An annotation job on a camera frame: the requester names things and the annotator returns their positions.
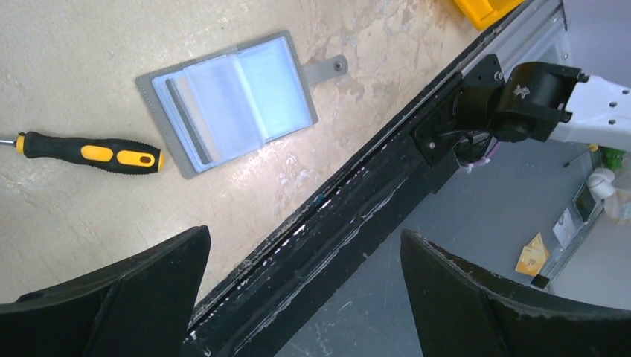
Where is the grey leather card holder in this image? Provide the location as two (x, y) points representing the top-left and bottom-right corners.
(135, 30), (348, 179)

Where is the black yellow handled screwdriver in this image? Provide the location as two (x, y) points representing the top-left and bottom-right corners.
(1, 131), (165, 175)

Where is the aluminium frame profile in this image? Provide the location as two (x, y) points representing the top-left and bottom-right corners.
(458, 1), (572, 77)

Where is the dark card with numbers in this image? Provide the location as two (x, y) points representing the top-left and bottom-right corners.
(166, 79), (211, 164)

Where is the yellow plastic bin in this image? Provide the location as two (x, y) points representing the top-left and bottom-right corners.
(454, 0), (523, 30)

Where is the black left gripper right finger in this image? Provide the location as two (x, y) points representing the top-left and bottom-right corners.
(400, 230), (630, 356)

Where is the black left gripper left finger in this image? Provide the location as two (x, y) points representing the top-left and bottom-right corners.
(1, 226), (211, 356)

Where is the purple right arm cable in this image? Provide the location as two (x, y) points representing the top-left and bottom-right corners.
(461, 140), (500, 173)

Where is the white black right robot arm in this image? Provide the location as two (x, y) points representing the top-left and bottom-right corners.
(450, 62), (630, 152)

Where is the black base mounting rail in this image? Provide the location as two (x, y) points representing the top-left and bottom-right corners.
(182, 54), (502, 356)

